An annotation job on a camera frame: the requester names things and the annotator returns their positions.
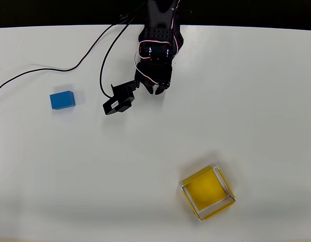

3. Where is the blue cube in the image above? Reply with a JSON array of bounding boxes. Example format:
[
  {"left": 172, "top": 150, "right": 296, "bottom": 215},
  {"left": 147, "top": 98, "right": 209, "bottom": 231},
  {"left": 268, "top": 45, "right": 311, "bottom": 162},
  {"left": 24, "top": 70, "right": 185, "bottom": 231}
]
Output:
[{"left": 49, "top": 90, "right": 77, "bottom": 111}]

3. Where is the yellow paper box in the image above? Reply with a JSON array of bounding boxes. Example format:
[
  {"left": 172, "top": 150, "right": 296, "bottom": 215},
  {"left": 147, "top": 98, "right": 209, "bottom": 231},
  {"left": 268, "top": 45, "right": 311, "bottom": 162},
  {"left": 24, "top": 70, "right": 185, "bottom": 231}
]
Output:
[{"left": 179, "top": 163, "right": 237, "bottom": 223}]

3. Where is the red white servo wire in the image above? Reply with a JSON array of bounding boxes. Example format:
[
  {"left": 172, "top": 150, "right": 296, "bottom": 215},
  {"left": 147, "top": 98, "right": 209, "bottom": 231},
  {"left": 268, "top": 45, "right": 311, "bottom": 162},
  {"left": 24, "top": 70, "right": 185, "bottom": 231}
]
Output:
[{"left": 134, "top": 39, "right": 176, "bottom": 86}]

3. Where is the black webcam on bracket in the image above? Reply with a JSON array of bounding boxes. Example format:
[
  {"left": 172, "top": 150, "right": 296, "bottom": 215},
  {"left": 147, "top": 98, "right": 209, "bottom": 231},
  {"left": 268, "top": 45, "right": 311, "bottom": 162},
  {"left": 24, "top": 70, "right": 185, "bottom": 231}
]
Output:
[{"left": 102, "top": 80, "right": 140, "bottom": 116}]

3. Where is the thin black webcam cable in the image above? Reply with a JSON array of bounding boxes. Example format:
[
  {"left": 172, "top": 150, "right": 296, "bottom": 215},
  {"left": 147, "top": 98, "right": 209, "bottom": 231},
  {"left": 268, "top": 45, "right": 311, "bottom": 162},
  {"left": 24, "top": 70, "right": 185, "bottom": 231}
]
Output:
[{"left": 0, "top": 10, "right": 149, "bottom": 99}]

